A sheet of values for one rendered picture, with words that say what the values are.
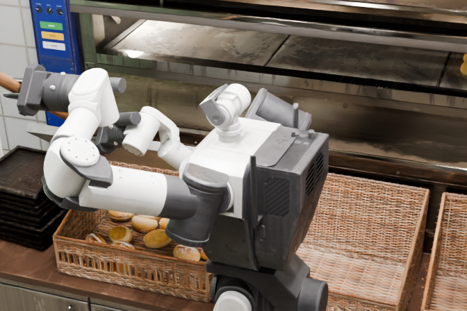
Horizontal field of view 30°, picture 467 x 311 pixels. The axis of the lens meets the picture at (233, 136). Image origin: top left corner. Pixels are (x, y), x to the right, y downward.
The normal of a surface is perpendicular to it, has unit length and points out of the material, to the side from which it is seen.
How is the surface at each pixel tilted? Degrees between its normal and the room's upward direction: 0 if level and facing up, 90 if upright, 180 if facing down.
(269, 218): 90
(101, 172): 30
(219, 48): 0
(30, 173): 0
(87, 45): 90
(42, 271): 0
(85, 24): 90
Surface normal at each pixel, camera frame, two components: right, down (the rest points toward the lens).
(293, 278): 0.64, -0.54
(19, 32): -0.34, 0.44
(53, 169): -0.77, 0.07
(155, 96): -0.33, 0.11
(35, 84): -0.40, -0.24
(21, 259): -0.03, -0.88
